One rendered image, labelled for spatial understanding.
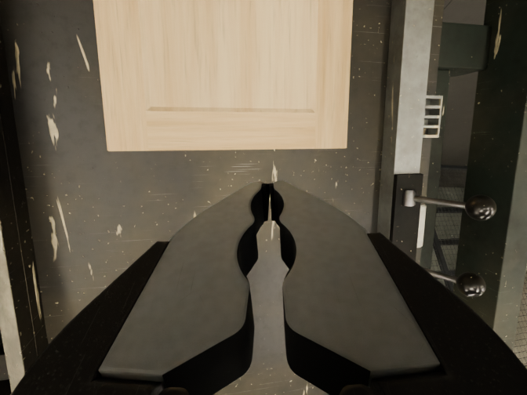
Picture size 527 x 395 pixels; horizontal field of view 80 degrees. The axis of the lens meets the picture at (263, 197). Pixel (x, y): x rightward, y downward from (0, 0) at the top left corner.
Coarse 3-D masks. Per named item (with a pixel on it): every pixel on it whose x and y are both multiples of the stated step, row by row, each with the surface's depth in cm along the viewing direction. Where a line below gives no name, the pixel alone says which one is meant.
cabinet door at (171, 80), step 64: (128, 0) 43; (192, 0) 45; (256, 0) 46; (320, 0) 48; (128, 64) 44; (192, 64) 46; (256, 64) 48; (320, 64) 50; (128, 128) 46; (192, 128) 48; (256, 128) 49; (320, 128) 52
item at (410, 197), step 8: (408, 192) 53; (408, 200) 53; (416, 200) 52; (424, 200) 51; (432, 200) 50; (440, 200) 50; (448, 200) 49; (472, 200) 46; (480, 200) 45; (488, 200) 44; (472, 208) 45; (480, 208) 44; (488, 208) 44; (472, 216) 46; (480, 216) 45; (488, 216) 45
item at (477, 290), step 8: (432, 272) 52; (440, 272) 52; (464, 272) 49; (472, 272) 48; (448, 280) 50; (456, 280) 49; (464, 280) 47; (472, 280) 47; (480, 280) 47; (464, 288) 47; (472, 288) 47; (480, 288) 46; (472, 296) 47
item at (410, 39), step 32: (416, 0) 49; (416, 32) 50; (416, 64) 51; (416, 96) 52; (384, 128) 55; (416, 128) 53; (384, 160) 56; (416, 160) 54; (384, 192) 56; (384, 224) 57
